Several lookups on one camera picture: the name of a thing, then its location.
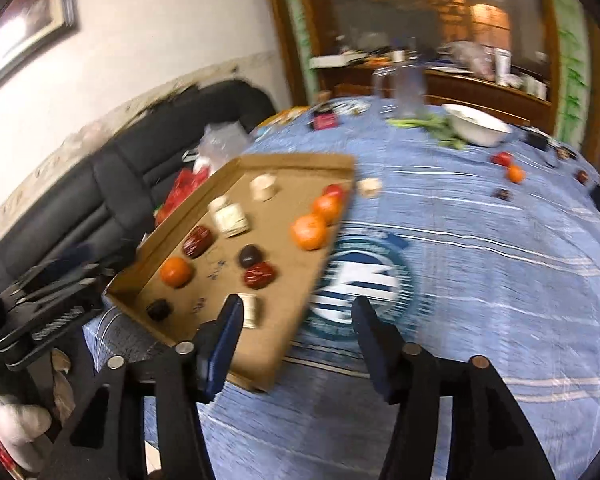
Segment tall white carton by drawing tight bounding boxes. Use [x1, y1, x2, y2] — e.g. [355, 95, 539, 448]
[494, 47, 512, 86]

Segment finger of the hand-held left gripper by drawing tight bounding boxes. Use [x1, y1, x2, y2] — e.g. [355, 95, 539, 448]
[2, 255, 131, 312]

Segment green leafy vegetable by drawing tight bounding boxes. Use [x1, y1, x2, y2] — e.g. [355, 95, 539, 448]
[386, 115, 466, 150]

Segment yellow snack packets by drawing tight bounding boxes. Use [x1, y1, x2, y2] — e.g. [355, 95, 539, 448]
[257, 106, 311, 128]

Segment shallow cardboard box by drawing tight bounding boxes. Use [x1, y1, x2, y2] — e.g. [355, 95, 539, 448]
[105, 152, 357, 393]

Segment cream cloth bundle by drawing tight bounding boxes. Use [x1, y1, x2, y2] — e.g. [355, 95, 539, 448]
[0, 350, 76, 473]

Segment framed wall picture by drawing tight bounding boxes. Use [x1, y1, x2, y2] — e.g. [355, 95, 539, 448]
[0, 0, 78, 106]

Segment flat white box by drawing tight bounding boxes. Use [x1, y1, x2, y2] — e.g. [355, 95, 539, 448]
[309, 55, 361, 68]

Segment wooden sideboard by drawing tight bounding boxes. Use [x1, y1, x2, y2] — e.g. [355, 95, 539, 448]
[310, 55, 553, 126]

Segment translucent plastic bag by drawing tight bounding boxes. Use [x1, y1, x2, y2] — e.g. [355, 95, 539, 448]
[437, 40, 498, 81]

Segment clear plastic bag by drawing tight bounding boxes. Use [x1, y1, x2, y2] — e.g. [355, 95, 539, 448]
[197, 122, 253, 171]

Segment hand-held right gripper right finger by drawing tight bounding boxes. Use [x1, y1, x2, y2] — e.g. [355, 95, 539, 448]
[352, 296, 556, 480]

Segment black sofa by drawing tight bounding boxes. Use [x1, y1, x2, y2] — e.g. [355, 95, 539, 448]
[0, 79, 276, 306]

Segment blue plaid tablecloth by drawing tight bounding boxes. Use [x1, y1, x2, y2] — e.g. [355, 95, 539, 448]
[82, 95, 600, 480]

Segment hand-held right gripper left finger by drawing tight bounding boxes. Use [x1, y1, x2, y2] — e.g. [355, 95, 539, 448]
[40, 294, 245, 480]

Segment small white jars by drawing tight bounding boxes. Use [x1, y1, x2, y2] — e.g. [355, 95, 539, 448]
[517, 74, 548, 101]

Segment white bowl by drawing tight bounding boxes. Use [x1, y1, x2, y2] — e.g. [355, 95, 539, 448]
[441, 103, 514, 147]

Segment red plastic bag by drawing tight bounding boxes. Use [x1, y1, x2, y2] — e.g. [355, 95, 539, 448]
[154, 167, 211, 226]

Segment wooden arched door frame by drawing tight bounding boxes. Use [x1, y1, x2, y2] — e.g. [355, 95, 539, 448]
[265, 0, 600, 161]

